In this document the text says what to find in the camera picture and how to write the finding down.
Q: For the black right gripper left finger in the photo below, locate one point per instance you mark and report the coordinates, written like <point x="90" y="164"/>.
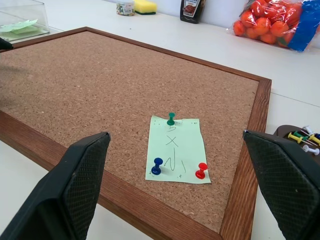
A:
<point x="75" y="190"/>

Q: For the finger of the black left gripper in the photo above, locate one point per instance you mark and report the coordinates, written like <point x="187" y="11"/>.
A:
<point x="5" y="44"/>

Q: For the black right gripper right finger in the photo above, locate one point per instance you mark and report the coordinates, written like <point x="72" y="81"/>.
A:
<point x="287" y="185"/>

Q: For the white push pin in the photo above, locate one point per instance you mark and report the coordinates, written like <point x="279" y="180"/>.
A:
<point x="311" y="150"/>
<point x="308" y="129"/>

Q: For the yellow push pin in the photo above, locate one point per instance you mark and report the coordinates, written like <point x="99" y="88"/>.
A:
<point x="315" y="138"/>
<point x="295" y="137"/>

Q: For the green push pin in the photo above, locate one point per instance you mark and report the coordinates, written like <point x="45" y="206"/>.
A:
<point x="171" y="119"/>
<point x="300" y="135"/>

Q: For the blue push pin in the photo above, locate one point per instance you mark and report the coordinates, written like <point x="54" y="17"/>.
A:
<point x="157" y="166"/>

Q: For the red push pin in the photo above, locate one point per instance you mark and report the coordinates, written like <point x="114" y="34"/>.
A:
<point x="201" y="170"/>

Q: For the wooden framed cork board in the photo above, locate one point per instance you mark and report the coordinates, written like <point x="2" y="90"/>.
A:
<point x="112" y="100"/>

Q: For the light green paper note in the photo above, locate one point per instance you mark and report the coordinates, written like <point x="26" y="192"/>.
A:
<point x="176" y="152"/>

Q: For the small sprinkles jar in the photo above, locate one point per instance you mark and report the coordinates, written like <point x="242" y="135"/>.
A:
<point x="125" y="7"/>

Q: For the light green paper sheets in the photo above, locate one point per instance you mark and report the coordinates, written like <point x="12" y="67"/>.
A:
<point x="17" y="28"/>

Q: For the clear plastic box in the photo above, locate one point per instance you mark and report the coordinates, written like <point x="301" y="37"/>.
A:
<point x="23" y="18"/>

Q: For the brown pin tray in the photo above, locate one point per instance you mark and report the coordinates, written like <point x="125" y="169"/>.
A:
<point x="287" y="132"/>

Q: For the yellow green sponge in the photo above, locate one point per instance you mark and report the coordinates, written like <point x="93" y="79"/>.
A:
<point x="145" y="6"/>

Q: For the bag of oranges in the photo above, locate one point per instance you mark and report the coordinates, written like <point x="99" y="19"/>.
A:
<point x="277" y="22"/>

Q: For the dark sauce bottle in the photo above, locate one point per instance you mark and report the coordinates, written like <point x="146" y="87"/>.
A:
<point x="191" y="11"/>

